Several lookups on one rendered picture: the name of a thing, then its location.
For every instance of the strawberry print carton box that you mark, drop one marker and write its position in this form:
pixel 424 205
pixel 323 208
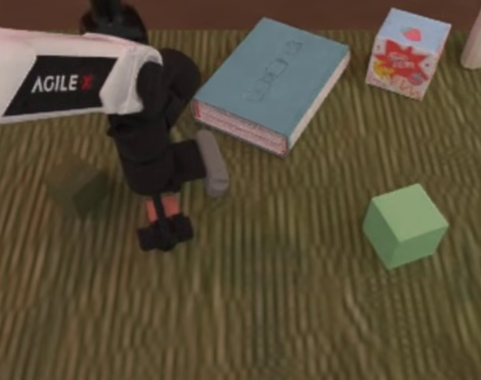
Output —
pixel 406 51

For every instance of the green woven mat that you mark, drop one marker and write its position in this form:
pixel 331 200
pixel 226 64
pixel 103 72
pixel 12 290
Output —
pixel 264 301

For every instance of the white cylindrical bottle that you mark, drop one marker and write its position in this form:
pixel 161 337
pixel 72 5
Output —
pixel 478 39

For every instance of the blue hardcover book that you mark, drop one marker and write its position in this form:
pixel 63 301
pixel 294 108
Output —
pixel 264 79

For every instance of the light green cube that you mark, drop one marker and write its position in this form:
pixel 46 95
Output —
pixel 402 221

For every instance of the small orange block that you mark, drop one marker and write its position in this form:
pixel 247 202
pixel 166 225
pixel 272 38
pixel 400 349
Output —
pixel 172 207

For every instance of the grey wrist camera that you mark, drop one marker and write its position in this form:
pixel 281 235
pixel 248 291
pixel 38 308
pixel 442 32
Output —
pixel 214 166

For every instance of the dark green cube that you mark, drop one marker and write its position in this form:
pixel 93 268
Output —
pixel 83 192

